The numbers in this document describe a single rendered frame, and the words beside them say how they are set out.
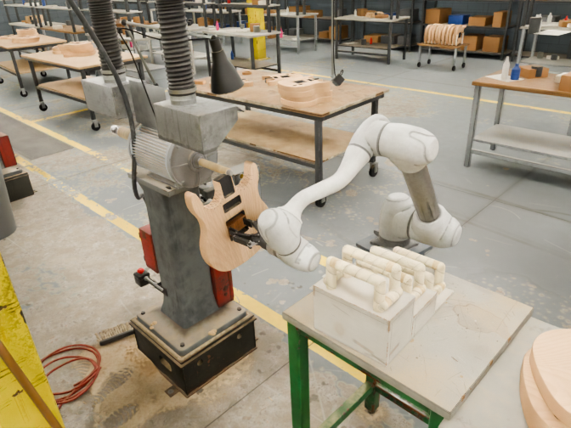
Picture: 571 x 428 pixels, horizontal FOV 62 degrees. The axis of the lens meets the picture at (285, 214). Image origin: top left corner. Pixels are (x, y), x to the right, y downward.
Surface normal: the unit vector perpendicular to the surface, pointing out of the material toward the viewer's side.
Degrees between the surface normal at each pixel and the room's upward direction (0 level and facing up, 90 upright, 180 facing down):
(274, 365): 0
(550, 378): 0
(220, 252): 88
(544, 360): 0
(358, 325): 90
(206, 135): 90
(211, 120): 90
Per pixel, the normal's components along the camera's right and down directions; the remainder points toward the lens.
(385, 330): -0.67, 0.37
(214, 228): 0.71, 0.27
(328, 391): -0.04, -0.89
